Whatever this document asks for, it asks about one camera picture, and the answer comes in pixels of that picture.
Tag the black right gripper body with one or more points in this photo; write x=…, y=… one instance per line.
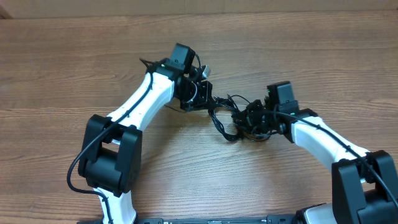
x=259, y=121

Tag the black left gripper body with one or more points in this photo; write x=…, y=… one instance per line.
x=194, y=96

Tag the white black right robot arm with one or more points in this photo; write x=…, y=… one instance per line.
x=364, y=183

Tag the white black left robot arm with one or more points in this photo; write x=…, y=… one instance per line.
x=110, y=158

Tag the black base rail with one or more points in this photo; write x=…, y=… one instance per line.
x=270, y=219

